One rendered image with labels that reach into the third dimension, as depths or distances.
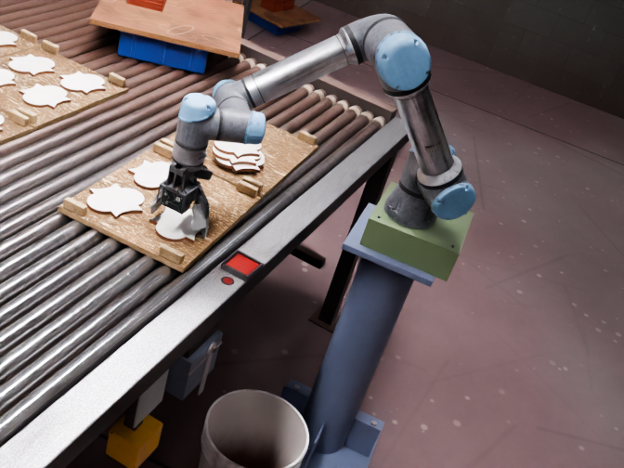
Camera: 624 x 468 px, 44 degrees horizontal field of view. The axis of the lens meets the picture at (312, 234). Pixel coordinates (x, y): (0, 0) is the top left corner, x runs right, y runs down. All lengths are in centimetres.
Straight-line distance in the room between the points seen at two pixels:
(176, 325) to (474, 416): 172
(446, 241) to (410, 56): 62
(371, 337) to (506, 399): 106
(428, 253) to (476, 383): 125
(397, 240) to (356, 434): 85
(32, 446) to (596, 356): 286
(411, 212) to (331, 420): 83
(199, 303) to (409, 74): 69
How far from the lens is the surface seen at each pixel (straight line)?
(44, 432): 146
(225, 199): 207
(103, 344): 161
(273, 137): 243
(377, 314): 231
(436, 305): 359
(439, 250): 212
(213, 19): 295
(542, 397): 341
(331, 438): 269
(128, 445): 174
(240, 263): 186
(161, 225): 190
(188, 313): 171
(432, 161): 191
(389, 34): 175
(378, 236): 214
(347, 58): 186
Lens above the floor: 204
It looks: 33 degrees down
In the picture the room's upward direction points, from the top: 18 degrees clockwise
